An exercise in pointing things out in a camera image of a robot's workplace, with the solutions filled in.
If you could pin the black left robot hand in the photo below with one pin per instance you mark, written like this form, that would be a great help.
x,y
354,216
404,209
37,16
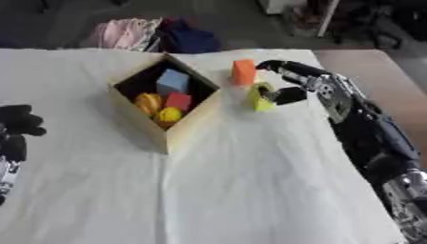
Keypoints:
x,y
18,122

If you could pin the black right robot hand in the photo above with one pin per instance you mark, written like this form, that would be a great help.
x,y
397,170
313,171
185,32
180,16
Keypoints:
x,y
303,71

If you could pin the yellow-green block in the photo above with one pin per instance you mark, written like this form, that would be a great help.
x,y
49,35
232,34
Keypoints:
x,y
259,98

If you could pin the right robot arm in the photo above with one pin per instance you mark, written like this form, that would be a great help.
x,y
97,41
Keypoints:
x,y
367,127

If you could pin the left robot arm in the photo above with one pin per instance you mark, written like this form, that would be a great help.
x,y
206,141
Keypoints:
x,y
7,178

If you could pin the tan cardboard box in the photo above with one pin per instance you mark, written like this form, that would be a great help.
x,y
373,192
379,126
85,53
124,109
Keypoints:
x,y
167,101

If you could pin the orange block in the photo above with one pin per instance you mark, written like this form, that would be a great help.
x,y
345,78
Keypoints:
x,y
244,71

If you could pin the dark blue bag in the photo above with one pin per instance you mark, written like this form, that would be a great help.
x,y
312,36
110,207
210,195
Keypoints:
x,y
189,38

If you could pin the red block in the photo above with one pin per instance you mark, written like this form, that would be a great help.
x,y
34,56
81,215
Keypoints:
x,y
179,101

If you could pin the blue block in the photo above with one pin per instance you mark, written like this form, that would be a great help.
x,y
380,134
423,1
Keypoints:
x,y
173,82

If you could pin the orange toy fruit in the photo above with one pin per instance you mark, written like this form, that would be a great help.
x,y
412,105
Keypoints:
x,y
149,103

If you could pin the pink cloth bundle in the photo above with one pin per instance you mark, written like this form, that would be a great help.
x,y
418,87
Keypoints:
x,y
122,34

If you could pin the yellow toy fruit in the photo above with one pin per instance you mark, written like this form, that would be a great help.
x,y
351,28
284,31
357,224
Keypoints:
x,y
168,116

